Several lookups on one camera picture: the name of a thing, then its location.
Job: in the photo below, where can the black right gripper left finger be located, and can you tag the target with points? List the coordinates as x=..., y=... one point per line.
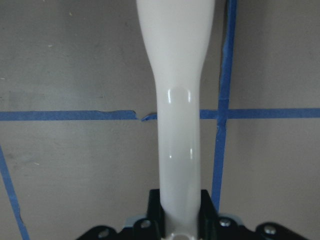
x=150, y=227

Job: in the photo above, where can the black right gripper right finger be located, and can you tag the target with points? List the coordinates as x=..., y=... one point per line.
x=214, y=226

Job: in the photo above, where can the beige hand brush black bristles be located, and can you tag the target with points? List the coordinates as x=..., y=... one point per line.
x=176, y=35

